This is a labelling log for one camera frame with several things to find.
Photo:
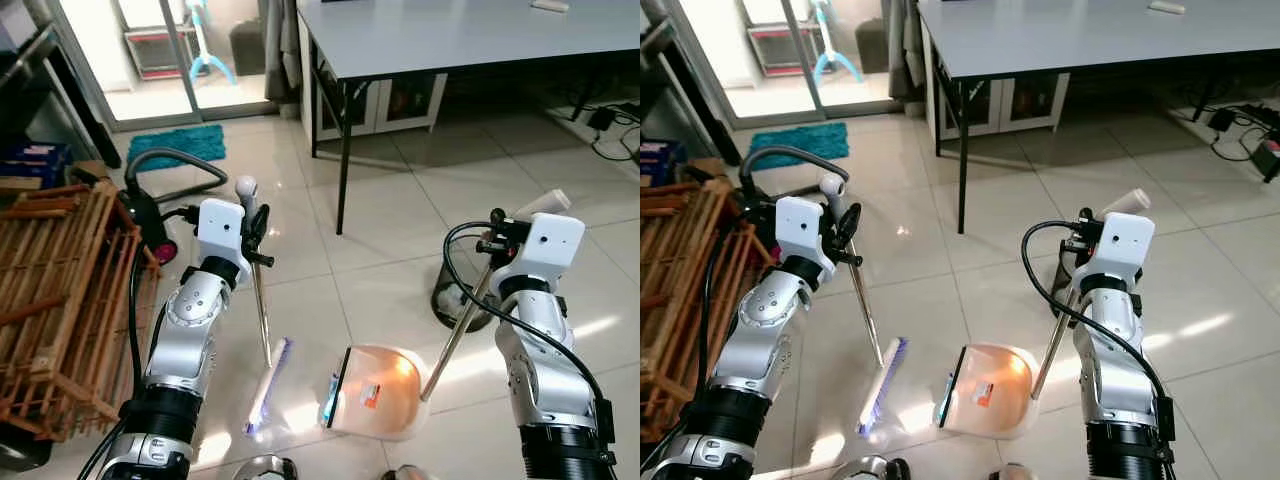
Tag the grey curtain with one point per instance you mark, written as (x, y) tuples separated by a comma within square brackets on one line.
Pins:
[(906, 50), (283, 50)]

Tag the grey sliding door frame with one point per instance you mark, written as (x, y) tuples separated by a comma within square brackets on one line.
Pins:
[(180, 50), (800, 50)]

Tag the small white object on table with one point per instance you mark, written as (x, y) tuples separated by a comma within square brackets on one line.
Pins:
[(1166, 6), (549, 5)]

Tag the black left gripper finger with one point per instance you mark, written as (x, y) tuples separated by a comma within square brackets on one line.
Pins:
[(850, 222), (262, 220)]

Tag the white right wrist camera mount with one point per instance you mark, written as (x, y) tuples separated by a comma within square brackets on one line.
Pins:
[(548, 245), (1125, 245)]

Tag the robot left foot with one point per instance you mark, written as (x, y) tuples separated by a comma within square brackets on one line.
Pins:
[(868, 468), (262, 468)]

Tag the black round waste bin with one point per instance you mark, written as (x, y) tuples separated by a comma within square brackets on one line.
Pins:
[(450, 295)]

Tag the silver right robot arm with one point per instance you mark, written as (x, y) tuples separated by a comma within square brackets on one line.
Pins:
[(535, 370), (1110, 370)]

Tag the dark furniture panel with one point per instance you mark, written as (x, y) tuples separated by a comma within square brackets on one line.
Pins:
[(675, 90), (45, 90)]

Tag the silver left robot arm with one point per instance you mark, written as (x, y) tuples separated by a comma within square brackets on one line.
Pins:
[(185, 340), (765, 340)]

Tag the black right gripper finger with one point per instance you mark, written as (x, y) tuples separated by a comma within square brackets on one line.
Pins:
[(487, 244), (1072, 244)]

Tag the white low cabinet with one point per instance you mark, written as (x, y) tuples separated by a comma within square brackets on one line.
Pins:
[(1010, 103), (390, 105)]

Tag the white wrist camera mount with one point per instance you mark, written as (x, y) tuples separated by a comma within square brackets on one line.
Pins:
[(548, 245), (220, 228), (1125, 245), (800, 230)]

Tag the grey outdoor air conditioner unit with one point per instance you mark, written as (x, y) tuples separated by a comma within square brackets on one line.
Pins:
[(775, 50), (150, 52)]

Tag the blue cardboard box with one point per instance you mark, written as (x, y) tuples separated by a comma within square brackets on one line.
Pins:
[(35, 165), (660, 162)]

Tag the dark grey outdoor bin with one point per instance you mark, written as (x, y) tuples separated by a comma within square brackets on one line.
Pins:
[(248, 48), (872, 46)]

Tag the teal shaggy floor mat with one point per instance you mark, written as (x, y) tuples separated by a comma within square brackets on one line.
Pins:
[(800, 143), (180, 145)]

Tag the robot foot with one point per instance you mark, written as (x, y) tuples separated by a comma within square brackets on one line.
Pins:
[(405, 473), (868, 468), (262, 468), (1012, 472)]

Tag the brown wooden folding rack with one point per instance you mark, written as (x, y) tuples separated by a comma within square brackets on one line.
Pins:
[(60, 300), (675, 300)]

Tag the blue white forked stand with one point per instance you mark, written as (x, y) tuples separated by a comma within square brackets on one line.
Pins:
[(205, 62), (832, 62)]

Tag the grey table with black legs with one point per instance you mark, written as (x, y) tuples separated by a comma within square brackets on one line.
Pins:
[(1080, 35), (460, 35)]

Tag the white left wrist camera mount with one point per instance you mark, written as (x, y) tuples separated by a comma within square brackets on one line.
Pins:
[(220, 228), (800, 230)]

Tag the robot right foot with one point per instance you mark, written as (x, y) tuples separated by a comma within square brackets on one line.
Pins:
[(1012, 472), (405, 473)]

